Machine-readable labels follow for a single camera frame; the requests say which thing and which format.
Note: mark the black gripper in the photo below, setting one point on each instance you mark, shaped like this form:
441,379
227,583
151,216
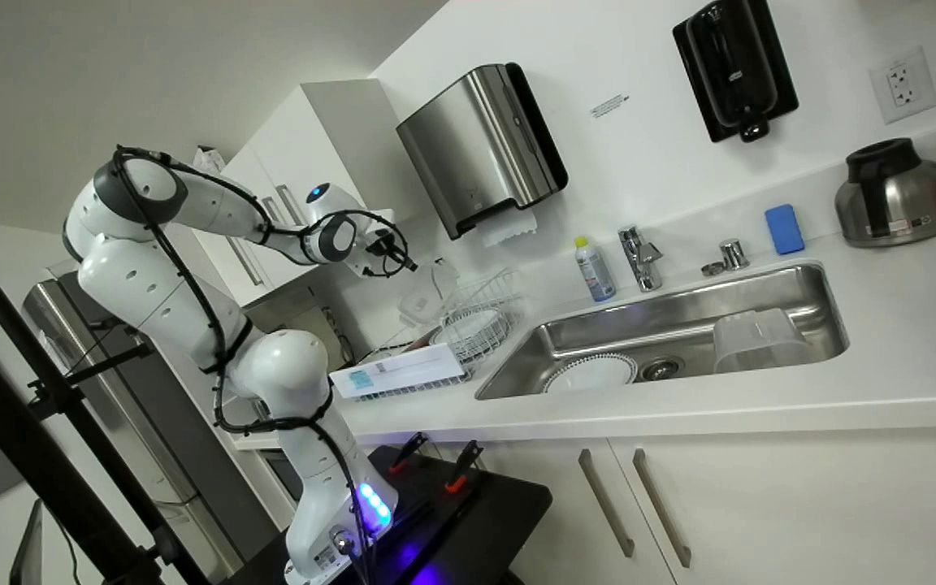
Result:
383,247

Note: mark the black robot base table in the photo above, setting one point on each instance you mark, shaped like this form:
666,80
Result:
490,514

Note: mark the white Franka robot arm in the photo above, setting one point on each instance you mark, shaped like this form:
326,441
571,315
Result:
274,391

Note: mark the white dish rack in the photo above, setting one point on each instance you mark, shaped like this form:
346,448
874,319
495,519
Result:
399,374

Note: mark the dish soap bottle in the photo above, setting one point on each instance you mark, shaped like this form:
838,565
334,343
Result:
596,275

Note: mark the stainless steel sink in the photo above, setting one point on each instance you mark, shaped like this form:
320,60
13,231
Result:
620,325

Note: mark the sink drain strainer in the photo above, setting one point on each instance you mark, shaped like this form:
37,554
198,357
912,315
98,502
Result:
662,367

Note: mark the steel paper towel dispenser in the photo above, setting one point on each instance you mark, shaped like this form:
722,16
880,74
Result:
478,149

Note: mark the black red clamp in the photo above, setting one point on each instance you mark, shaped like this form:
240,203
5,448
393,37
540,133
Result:
403,454
463,470

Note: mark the stainless steel refrigerator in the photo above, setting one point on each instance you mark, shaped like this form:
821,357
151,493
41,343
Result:
155,434

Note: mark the white cabinet door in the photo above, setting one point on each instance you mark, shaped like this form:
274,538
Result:
555,532
838,507

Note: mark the clear plastic container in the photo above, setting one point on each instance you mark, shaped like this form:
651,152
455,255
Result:
761,343

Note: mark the black soap dispenser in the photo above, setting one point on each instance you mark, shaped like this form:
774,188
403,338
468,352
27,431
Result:
731,65

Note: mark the blue sponge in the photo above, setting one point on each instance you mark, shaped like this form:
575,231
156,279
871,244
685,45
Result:
785,228

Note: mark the steel coffee carafe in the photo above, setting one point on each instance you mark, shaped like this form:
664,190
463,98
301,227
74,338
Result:
895,201

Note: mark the white wall cabinet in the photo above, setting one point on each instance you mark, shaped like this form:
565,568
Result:
348,142

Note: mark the black camera stand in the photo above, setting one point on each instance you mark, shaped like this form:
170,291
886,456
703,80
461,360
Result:
24,443

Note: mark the white wall outlet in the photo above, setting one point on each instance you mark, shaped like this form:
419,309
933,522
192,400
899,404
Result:
906,87

